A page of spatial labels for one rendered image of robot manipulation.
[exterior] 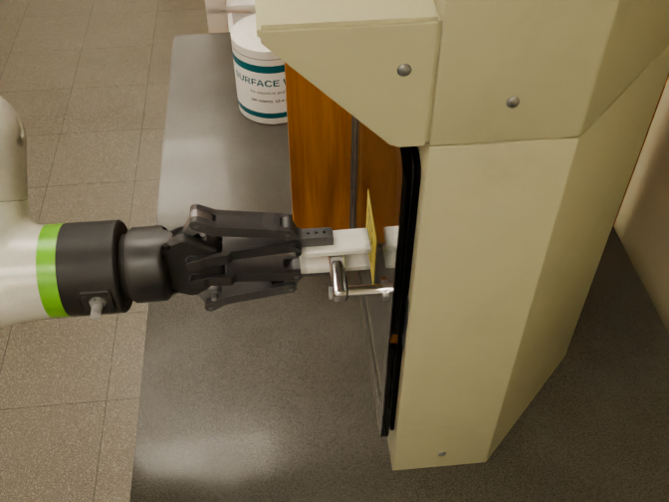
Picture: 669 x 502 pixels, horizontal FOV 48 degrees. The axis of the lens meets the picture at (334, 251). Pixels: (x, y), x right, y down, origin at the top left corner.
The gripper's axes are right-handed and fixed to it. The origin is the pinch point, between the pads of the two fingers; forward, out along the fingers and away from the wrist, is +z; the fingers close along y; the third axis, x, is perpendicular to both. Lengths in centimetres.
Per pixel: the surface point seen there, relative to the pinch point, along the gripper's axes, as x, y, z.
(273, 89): 57, -18, -5
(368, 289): -5.9, 0.5, 2.7
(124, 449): 51, -120, -49
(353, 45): -10.9, 29.5, 0.1
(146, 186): 154, -120, -51
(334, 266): -2.8, 0.8, -0.3
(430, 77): -10.9, 26.8, 5.2
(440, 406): -10.8, -13.1, 10.0
